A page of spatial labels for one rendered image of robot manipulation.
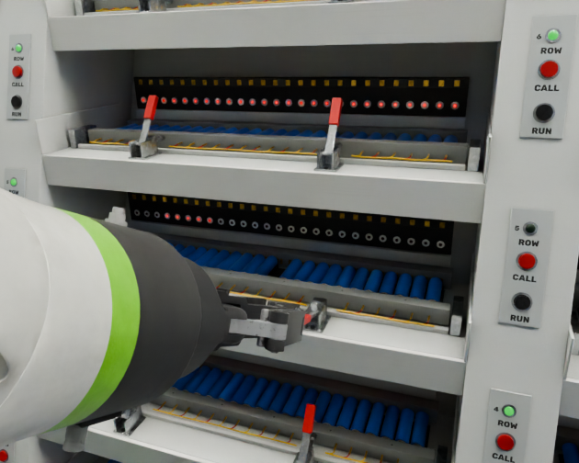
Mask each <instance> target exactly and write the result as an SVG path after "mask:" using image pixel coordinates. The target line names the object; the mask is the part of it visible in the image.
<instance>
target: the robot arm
mask: <svg viewBox="0 0 579 463"><path fill-rule="evenodd" d="M124 213H125V209H123V208H118V207H113V209H112V212H109V216H108V219H105V220H98V219H94V218H91V217H87V216H84V215H80V214H77V213H73V212H70V211H67V210H63V209H56V208H54V207H50V206H46V205H43V204H40V203H37V202H34V201H31V200H29V199H26V198H23V197H20V196H17V195H15V194H13V193H10V192H8V191H6V190H4V189H2V188H0V447H2V446H6V445H9V444H12V443H15V442H17V441H20V440H23V439H26V438H29V437H32V436H35V435H41V434H44V433H48V432H50V431H54V430H57V429H61V428H64V427H66V426H67V428H66V433H65V441H64V442H63V447H62V449H63V450H64V451H67V452H81V451H83V450H84V449H85V439H86V436H87V430H88V426H90V425H93V424H96V423H102V422H105V421H108V420H111V419H115V418H118V417H120V416H121V414H122V411H125V410H128V409H131V408H134V407H137V406H141V405H144V404H146V403H148V402H150V401H153V400H155V399H157V398H158V397H160V396H161V395H163V394H164V393H165V392H167V391H168V390H169V389H170V388H171V387H172V386H173V385H174V384H175V383H176V382H177V380H178V379H180V378H183V377H185V376H187V375H188V374H190V373H192V372H193V371H194V370H196V369H197V368H198V367H199V366H200V365H202V363H203V362H204V361H205V360H206V359H207V358H208V356H209V355H210V354H211V352H212V351H217V350H218V349H219V348H220V347H224V346H237V345H239V344H240V343H241V341H242V340H243V339H246V338H257V341H256V345H257V346H259V347H265V349H266V350H267V351H270V352H271V353H275V354H277V353H278V352H284V347H285V346H287V345H290V344H295V343H298V342H300V341H301V338H302V332H303V325H304V319H305V312H306V311H305V310H302V309H301V308H300V304H297V303H288V302H275V301H269V302H268V303H267V305H266V302H267V299H262V298H254V297H244V296H234V295H229V294H230V290H229V289H224V288H217V289H216V288H215V286H214V284H213V282H212V280H211V279H210V277H209V275H208V274H207V273H206V272H205V271H204V270H203V269H202V268H201V267H200V266H199V265H197V264H196V263H194V262H193V261H191V260H189V259H187V258H186V257H183V256H182V255H181V254H180V253H179V252H178V251H177V250H176V249H175V247H174V246H172V245H171V244H170V243H168V242H167V241H165V240H163V239H162V238H160V237H158V236H156V235H153V234H150V233H149V232H145V231H139V230H135V229H132V228H129V227H127V225H128V222H126V221H125V220H126V215H124Z"/></svg>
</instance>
